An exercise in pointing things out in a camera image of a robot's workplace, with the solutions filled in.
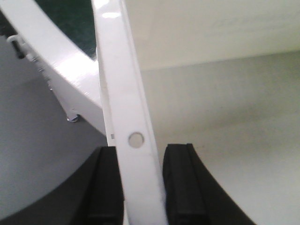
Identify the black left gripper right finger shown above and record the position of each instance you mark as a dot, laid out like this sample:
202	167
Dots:
193	196

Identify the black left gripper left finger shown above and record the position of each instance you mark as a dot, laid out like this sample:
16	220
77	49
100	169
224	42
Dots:
92	195

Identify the white plastic Totelife crate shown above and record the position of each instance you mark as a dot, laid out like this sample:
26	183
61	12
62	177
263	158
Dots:
223	75

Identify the white outer conveyor rim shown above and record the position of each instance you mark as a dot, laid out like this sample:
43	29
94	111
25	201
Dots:
71	75

